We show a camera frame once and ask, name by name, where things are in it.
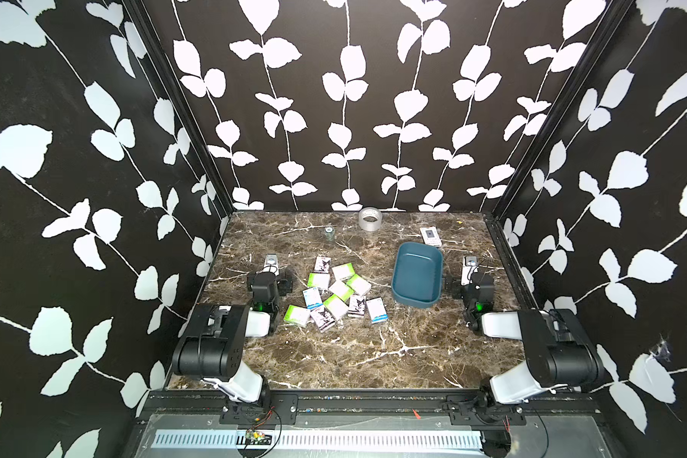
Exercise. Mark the small circuit board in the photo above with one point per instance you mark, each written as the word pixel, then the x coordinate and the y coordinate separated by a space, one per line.
pixel 252 439

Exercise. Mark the blue tissue pack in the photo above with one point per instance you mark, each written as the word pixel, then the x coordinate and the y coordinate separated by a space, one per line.
pixel 376 310
pixel 312 298

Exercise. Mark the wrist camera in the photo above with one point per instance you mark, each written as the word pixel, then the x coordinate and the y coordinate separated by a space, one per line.
pixel 469 267
pixel 271 264

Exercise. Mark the white perforated strip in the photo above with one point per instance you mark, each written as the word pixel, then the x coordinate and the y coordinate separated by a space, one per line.
pixel 346 441

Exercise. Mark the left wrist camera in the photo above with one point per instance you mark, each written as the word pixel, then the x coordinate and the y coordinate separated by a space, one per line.
pixel 271 264

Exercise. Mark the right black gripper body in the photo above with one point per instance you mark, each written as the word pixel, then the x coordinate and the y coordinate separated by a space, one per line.
pixel 472 281

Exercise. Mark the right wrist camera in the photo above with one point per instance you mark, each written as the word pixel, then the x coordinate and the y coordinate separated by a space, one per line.
pixel 469 267

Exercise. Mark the teal storage box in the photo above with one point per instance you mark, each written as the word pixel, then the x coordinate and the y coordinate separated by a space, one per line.
pixel 417 279

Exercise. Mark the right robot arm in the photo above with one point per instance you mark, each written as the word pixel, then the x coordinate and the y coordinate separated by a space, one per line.
pixel 558 353

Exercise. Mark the black front rail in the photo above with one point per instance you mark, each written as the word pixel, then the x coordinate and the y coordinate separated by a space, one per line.
pixel 463 407

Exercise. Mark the green tissue pack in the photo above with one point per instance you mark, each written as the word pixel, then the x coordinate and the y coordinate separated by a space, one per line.
pixel 343 272
pixel 297 315
pixel 337 307
pixel 341 290
pixel 359 285
pixel 318 280

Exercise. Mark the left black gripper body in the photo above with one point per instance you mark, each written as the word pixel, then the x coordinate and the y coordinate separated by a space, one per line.
pixel 269 275

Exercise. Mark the small plastic bottle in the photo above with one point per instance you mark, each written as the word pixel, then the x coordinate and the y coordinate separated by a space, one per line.
pixel 329 233

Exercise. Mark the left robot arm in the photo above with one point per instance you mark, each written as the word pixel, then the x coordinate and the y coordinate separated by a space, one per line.
pixel 211 347

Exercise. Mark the clear tape roll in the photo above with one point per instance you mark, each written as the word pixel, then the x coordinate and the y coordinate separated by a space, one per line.
pixel 370 219

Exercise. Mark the pink kuromi tissue pack top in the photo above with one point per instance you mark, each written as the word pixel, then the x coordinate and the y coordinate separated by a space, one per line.
pixel 322 265

